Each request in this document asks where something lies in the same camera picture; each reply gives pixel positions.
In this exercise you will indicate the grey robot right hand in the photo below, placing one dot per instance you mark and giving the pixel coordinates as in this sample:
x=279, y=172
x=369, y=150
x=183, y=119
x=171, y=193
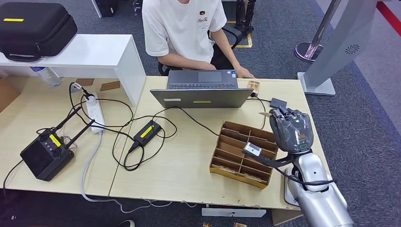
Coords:
x=293, y=131

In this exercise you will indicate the person's right hand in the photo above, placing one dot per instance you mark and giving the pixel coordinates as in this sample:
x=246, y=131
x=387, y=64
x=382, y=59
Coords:
x=208, y=66

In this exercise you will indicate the person's left hand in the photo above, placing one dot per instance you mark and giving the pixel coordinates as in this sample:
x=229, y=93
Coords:
x=243, y=72

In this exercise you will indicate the cardboard compartment organizer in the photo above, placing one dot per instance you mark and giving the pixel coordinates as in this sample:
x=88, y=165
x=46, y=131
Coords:
x=238, y=155

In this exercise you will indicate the person's left forearm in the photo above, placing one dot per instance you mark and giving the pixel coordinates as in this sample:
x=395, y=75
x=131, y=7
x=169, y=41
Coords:
x=227, y=47

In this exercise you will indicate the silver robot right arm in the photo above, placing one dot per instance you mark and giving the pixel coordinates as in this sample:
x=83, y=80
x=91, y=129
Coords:
x=316, y=194

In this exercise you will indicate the person's right forearm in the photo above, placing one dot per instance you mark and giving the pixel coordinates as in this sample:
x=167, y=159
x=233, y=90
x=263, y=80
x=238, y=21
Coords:
x=180, y=61

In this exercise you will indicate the small black card reader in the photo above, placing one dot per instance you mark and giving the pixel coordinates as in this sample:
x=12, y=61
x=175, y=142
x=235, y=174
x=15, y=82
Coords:
x=277, y=102

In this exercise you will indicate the person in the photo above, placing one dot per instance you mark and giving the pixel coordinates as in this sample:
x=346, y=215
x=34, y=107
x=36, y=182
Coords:
x=180, y=28

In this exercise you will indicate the grey flat card reader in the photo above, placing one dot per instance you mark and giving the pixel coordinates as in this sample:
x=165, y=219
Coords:
x=289, y=192

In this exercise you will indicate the yellow floor tape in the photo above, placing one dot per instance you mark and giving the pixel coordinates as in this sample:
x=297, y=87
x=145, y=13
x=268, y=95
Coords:
x=249, y=40

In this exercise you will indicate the grey laptop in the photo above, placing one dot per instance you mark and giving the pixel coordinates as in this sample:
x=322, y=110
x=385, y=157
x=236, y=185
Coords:
x=200, y=98

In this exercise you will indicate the black stand legs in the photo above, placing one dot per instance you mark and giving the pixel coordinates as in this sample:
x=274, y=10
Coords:
x=244, y=15

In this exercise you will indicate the wooden table leg panel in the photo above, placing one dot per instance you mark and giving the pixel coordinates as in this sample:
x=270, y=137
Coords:
x=286, y=216

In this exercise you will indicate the black power adapter yellow label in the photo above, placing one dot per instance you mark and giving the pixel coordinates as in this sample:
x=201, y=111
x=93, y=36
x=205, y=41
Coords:
x=147, y=132

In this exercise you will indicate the brown cardboard piece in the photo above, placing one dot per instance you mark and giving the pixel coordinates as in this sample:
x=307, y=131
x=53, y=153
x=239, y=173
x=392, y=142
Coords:
x=85, y=82
x=110, y=86

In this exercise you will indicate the grey kiosk stand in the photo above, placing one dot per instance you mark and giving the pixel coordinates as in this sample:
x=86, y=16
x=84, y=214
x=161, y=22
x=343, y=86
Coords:
x=341, y=40

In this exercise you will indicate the black box on floor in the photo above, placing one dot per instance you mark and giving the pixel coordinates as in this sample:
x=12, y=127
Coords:
x=106, y=7

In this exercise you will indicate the white power strip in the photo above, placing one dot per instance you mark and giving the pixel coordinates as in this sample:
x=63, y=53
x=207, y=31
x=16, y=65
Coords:
x=95, y=113

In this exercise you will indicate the white board panel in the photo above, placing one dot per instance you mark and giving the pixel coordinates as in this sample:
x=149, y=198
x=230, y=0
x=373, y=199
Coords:
x=96, y=8

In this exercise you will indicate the white desk shelf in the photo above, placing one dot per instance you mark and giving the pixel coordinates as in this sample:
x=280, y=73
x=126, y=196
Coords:
x=80, y=51

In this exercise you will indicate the white plug adapter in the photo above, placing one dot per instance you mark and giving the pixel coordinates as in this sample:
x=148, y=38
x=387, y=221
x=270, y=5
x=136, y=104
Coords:
x=75, y=87

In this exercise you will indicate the red barrier strip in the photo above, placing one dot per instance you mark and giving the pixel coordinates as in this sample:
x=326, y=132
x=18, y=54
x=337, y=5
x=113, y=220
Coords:
x=390, y=17

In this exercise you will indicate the clear plastic holder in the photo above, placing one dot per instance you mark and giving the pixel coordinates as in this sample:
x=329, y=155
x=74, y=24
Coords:
x=70, y=144

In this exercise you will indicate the clear plastic water bottle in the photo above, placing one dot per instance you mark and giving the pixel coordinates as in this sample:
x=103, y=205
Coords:
x=47, y=77

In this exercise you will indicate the white shoe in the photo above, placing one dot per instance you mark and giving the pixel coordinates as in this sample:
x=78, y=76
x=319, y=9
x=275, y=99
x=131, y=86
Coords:
x=127, y=223

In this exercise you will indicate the black carrying case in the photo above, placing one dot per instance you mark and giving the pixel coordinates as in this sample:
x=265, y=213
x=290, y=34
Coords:
x=33, y=26

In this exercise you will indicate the black router box with antennas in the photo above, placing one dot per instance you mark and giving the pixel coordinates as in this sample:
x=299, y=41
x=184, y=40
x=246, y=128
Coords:
x=45, y=158

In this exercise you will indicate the brown cardboard sheet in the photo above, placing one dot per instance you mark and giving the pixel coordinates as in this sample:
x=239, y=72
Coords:
x=7, y=93

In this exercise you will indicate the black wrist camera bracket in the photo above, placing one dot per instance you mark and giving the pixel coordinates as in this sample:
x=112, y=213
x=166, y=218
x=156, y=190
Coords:
x=272, y=162

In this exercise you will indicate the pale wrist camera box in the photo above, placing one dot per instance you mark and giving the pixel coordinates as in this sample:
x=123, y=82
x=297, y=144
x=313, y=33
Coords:
x=252, y=149

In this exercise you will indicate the chrome stanchion post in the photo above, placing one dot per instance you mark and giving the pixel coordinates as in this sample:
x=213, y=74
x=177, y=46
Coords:
x=316, y=37

